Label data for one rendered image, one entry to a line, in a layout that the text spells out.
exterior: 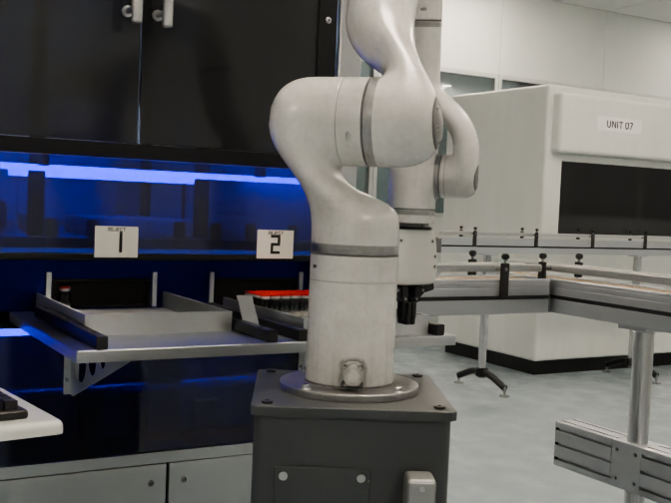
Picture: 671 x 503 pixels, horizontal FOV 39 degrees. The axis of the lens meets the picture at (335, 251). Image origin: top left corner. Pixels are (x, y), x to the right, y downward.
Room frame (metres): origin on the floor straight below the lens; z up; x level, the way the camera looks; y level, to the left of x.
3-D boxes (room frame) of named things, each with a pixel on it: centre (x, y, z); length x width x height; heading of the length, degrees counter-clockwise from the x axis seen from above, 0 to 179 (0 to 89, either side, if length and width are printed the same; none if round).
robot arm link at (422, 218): (1.70, -0.13, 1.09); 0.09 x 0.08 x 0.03; 120
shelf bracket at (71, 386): (1.64, 0.40, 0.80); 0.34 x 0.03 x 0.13; 30
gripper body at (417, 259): (1.70, -0.13, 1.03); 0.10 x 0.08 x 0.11; 120
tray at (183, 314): (1.75, 0.38, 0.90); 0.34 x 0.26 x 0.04; 30
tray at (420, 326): (1.82, 0.02, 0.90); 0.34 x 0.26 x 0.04; 30
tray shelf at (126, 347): (1.78, 0.19, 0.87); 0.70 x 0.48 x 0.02; 120
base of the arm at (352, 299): (1.30, -0.03, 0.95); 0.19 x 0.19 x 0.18
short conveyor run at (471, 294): (2.42, -0.25, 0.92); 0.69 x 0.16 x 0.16; 120
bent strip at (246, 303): (1.66, 0.13, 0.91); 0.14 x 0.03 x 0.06; 31
